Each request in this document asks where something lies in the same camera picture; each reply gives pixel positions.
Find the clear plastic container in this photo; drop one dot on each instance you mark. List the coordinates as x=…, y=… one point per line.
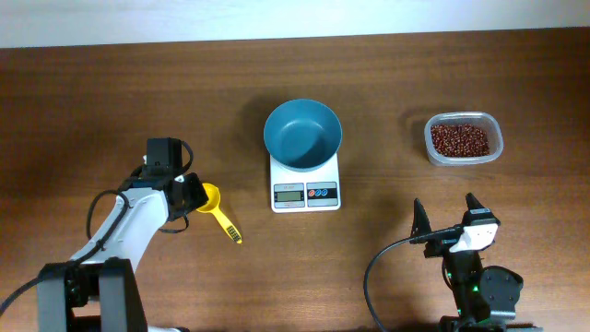
x=483, y=120

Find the yellow measuring scoop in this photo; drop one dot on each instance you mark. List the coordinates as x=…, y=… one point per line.
x=212, y=207

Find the red beans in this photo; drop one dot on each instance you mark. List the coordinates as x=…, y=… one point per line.
x=460, y=141

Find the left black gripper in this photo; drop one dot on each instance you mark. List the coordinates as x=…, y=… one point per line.
x=192, y=195

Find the white digital kitchen scale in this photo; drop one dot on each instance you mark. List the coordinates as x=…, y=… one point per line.
x=312, y=191

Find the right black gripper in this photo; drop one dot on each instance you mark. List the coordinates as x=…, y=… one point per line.
x=444, y=245

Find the teal blue bowl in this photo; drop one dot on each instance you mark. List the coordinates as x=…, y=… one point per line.
x=302, y=134

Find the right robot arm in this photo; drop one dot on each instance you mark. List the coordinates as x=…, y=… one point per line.
x=485, y=297

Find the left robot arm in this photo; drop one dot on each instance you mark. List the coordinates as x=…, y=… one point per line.
x=96, y=289

